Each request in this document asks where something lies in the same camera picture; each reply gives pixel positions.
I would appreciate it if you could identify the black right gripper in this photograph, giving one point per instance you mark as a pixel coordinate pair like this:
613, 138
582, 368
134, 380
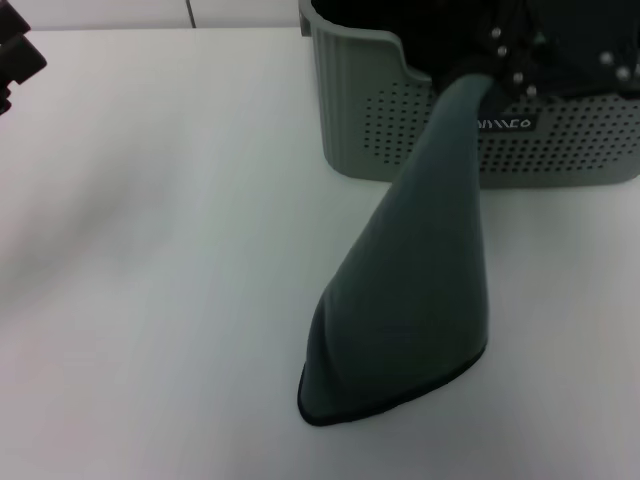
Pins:
600, 25

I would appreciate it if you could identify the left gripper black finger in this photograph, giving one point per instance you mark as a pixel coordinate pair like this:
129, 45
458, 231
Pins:
12, 17
22, 60

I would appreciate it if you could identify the dark green towel black hem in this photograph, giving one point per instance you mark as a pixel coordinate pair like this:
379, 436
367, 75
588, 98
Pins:
415, 280

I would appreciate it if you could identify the light teal towel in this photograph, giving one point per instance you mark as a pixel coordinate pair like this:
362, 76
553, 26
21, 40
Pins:
539, 38

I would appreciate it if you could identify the grey-green perforated storage box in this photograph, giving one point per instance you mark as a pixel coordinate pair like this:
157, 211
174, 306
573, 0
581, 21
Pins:
360, 110

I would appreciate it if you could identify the black cloth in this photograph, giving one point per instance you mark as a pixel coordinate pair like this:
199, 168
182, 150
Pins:
440, 30

